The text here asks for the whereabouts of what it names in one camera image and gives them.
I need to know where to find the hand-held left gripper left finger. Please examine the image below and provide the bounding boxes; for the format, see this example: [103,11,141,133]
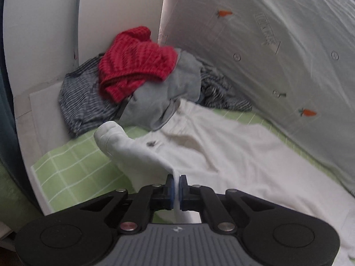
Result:
[79,174,176,235]

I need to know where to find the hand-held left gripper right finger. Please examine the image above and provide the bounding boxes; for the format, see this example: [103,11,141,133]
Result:
[179,174,275,235]

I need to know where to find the white pants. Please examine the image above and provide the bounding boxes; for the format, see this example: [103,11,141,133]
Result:
[94,99,355,266]

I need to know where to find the grey garment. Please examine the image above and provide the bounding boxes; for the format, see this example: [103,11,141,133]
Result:
[119,48,204,131]

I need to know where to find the green checked bed sheet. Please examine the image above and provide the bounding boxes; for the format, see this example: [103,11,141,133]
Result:
[30,107,355,217]

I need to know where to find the blue plaid shirt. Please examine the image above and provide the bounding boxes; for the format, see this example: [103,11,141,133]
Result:
[58,57,253,139]

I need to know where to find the red knit sweater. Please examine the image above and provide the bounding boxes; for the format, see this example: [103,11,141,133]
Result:
[98,26,178,103]

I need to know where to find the green padded cloth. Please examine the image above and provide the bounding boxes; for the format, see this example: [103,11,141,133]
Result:
[0,161,45,239]

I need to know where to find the grey carrot-print sheet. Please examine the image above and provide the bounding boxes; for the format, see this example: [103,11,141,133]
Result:
[158,0,355,192]

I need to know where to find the blue curtain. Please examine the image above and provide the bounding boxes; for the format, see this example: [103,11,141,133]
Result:
[0,0,42,217]

